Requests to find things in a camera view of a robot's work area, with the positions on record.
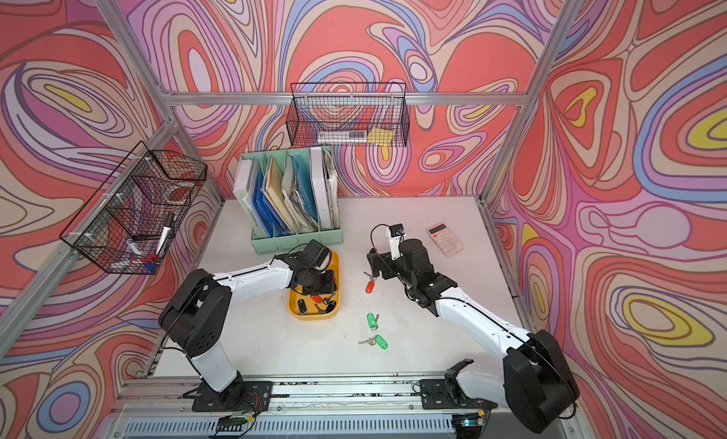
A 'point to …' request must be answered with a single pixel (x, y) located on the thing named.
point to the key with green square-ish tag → (374, 341)
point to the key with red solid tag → (318, 299)
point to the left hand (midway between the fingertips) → (337, 289)
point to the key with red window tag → (370, 286)
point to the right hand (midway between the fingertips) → (385, 258)
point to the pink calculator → (449, 242)
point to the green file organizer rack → (289, 197)
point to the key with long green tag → (372, 321)
